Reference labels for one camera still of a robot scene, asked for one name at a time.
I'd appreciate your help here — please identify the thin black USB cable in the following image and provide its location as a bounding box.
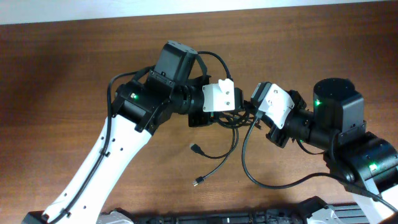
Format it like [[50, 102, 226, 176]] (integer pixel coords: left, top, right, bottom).
[[189, 126, 240, 187]]

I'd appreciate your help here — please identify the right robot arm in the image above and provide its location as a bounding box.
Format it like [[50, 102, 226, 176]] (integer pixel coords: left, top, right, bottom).
[[260, 78, 397, 223]]

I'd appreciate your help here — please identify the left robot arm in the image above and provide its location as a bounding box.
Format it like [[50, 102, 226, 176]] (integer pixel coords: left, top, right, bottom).
[[23, 40, 209, 223]]

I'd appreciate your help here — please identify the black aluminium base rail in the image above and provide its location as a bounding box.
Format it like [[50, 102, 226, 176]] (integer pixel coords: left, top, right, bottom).
[[99, 196, 371, 224]]

